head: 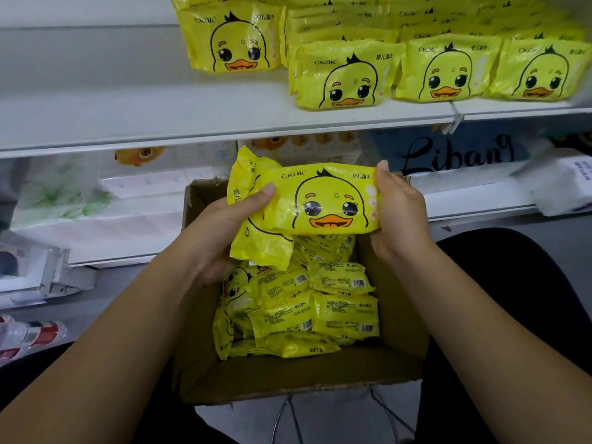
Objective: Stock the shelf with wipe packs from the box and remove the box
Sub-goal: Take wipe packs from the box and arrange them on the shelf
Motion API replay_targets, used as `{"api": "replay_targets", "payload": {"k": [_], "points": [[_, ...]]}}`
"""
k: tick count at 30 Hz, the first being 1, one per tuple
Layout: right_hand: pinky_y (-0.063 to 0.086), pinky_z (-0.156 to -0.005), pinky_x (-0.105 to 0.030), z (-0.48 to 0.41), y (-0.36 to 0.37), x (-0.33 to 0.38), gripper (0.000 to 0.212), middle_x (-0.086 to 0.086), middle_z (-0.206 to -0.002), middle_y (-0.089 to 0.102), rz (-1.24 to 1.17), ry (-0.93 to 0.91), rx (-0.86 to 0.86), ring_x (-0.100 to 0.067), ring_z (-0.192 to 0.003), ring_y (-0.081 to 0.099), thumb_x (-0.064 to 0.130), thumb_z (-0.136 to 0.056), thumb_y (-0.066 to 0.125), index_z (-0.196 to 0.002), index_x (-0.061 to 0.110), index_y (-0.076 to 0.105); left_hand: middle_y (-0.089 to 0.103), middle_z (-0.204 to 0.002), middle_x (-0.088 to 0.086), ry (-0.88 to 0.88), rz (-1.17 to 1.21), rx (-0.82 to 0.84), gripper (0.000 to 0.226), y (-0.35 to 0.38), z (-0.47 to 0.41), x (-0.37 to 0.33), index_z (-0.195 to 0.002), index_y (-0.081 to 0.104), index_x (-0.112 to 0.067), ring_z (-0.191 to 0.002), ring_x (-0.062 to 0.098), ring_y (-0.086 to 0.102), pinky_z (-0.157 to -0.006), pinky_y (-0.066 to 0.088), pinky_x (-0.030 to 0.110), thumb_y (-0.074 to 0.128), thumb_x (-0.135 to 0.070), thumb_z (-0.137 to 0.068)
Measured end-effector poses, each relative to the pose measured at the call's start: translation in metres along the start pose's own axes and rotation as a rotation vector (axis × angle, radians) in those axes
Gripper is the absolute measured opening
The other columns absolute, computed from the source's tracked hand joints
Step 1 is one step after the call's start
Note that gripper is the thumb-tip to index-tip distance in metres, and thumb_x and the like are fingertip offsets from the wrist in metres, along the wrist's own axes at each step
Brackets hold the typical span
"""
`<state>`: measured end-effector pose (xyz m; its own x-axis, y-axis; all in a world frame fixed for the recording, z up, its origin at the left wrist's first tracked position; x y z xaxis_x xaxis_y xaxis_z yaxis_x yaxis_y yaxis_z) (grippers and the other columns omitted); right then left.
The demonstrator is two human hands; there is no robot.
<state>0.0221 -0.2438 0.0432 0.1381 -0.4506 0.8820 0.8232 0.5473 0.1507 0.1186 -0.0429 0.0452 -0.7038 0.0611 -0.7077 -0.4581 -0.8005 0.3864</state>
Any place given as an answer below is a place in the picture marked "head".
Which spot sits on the person's right hand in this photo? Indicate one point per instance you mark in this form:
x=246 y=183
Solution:
x=402 y=217

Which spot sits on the person's left hand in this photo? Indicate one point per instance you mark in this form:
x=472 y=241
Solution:
x=210 y=235

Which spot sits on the person's right thumb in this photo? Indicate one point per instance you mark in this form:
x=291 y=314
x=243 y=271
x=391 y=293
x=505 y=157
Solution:
x=384 y=184

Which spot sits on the person's left thumb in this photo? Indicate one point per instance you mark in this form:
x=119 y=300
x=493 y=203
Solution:
x=249 y=200

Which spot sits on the yellow duck wipes packet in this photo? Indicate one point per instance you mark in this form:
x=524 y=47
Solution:
x=259 y=247
x=323 y=203

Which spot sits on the person's right forearm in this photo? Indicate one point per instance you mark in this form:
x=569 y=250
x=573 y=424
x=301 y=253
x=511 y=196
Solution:
x=499 y=356

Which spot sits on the person's left forearm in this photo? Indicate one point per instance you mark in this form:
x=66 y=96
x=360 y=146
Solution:
x=106 y=346

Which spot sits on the white pack orange duck print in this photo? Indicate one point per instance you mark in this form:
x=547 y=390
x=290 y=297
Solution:
x=305 y=145

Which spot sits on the blue pack black script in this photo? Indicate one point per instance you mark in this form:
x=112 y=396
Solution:
x=458 y=150

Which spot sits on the white plastic tag clip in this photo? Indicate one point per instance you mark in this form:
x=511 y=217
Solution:
x=452 y=120

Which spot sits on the white tissue pack orange fish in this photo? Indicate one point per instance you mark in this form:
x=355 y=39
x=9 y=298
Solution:
x=152 y=178

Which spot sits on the pile of yellow packs in carton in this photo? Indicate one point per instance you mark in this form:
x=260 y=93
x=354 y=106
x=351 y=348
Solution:
x=305 y=309

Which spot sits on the rows of yellow shelved wipes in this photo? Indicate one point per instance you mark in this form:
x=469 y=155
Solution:
x=416 y=55

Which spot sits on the person's right leg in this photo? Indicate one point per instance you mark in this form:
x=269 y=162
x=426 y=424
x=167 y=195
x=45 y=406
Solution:
x=518 y=282

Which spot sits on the plain white tissue pack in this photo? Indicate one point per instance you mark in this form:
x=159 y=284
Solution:
x=562 y=184

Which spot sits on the brown cardboard box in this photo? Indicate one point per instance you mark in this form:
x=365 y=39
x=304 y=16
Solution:
x=305 y=369

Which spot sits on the white tissue pack green leaves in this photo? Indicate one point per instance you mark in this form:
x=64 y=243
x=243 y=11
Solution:
x=60 y=194

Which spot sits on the red and white tube pack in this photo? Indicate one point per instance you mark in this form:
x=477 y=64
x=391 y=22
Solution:
x=32 y=337

